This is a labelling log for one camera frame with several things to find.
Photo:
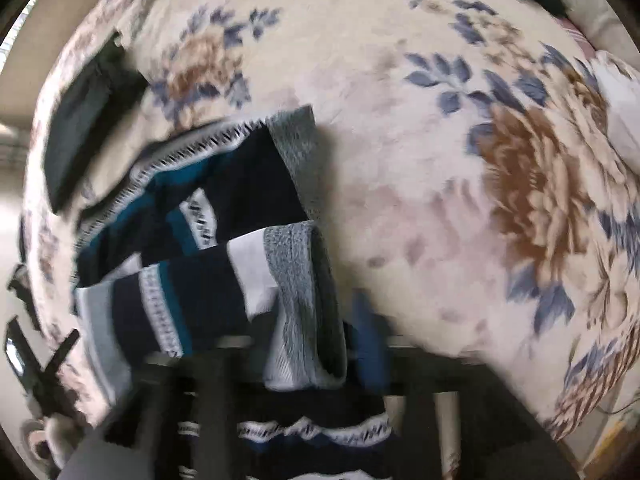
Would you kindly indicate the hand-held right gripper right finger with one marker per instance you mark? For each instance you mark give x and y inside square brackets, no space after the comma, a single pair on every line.
[370,340]

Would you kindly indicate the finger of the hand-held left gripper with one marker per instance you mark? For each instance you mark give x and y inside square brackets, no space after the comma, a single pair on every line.
[50,375]

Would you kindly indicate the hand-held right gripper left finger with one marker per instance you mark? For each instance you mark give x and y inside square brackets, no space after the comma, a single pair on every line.
[212,410]

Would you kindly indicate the navy teal striped knit sweater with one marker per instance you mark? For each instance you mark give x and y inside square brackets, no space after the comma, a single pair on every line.
[235,200]

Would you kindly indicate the grey slipper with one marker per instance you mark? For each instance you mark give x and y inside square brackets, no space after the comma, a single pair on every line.
[47,440]

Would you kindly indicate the bed with floral sheet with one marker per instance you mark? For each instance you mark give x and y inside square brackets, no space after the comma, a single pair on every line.
[400,160]

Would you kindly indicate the black folded garment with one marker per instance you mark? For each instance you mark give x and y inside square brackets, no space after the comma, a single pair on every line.
[85,125]

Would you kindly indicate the white pillow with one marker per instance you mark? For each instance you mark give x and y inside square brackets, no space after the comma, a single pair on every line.
[620,105]

